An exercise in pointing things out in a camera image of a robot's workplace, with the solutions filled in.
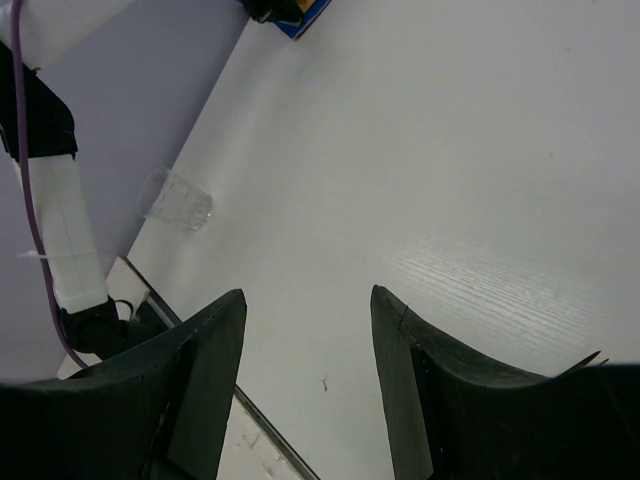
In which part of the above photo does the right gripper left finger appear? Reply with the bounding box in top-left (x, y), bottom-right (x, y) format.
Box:
top-left (1, 289), bottom-right (247, 479)

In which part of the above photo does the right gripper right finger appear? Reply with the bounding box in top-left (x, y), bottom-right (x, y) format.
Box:
top-left (370, 285), bottom-right (639, 479)

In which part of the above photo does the blue cartoon placemat cloth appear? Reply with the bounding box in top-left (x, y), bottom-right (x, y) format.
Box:
top-left (238, 0), bottom-right (331, 40)

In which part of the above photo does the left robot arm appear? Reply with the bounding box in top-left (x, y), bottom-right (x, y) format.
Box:
top-left (1, 1), bottom-right (142, 367)

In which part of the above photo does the clear drinking glass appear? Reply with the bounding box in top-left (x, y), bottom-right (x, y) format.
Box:
top-left (137, 168), bottom-right (213, 231)

